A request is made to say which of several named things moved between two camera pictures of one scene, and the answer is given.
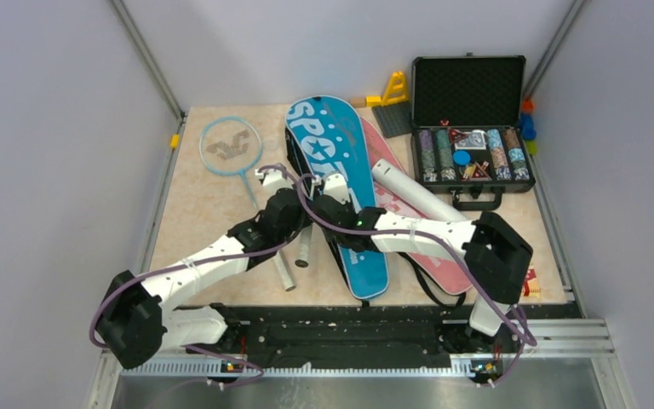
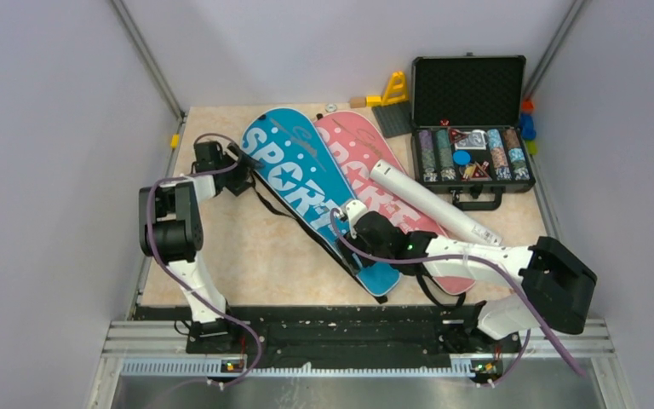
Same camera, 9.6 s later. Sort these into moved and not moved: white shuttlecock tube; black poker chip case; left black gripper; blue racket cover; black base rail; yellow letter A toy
Moved: left black gripper; blue racket cover
Not moved: black poker chip case; yellow letter A toy; black base rail; white shuttlecock tube
